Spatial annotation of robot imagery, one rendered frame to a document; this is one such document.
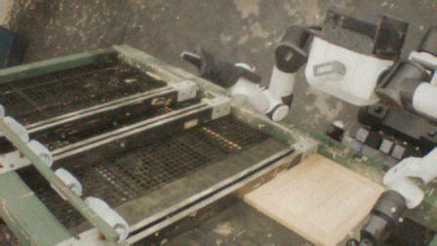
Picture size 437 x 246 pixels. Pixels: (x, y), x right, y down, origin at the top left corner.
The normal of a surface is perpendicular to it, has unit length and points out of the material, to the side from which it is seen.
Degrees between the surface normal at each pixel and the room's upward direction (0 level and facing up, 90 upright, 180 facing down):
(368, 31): 23
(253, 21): 0
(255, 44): 0
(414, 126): 0
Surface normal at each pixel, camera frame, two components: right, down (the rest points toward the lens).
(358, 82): -0.66, 0.11
